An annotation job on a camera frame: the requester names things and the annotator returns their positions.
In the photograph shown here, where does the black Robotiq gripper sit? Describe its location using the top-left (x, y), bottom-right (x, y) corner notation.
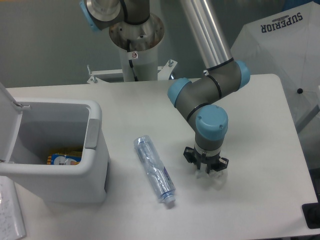
top-left (183, 146), bottom-right (229, 174)

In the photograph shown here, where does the white plastic wrapper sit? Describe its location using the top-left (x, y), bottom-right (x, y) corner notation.
top-left (195, 169), bottom-right (228, 191)

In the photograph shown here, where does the crushed clear plastic bottle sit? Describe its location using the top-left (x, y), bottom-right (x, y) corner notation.
top-left (133, 135), bottom-right (176, 205)

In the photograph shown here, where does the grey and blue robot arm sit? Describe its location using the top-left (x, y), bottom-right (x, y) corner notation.
top-left (79, 0), bottom-right (251, 173)

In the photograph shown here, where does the white plastic trash can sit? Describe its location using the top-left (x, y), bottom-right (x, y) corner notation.
top-left (0, 87), bottom-right (110, 203)

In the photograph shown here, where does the black device at table edge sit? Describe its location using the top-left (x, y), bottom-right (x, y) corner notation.
top-left (302, 202), bottom-right (320, 229)

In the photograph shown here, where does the yellow blue snack packet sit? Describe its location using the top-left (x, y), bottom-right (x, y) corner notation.
top-left (46, 147), bottom-right (83, 166)

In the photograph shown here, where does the white Superior umbrella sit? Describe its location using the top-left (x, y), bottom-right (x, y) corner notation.
top-left (231, 1), bottom-right (320, 132)

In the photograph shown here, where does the white notepad with handwriting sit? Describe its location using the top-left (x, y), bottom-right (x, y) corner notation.
top-left (0, 176), bottom-right (27, 240)

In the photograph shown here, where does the white metal base frame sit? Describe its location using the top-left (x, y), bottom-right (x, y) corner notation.
top-left (86, 59), bottom-right (178, 84)

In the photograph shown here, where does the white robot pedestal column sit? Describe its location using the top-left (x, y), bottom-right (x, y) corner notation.
top-left (109, 13), bottom-right (165, 82)

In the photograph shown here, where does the black pedestal cable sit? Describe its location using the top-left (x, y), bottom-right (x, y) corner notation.
top-left (126, 38), bottom-right (139, 82)

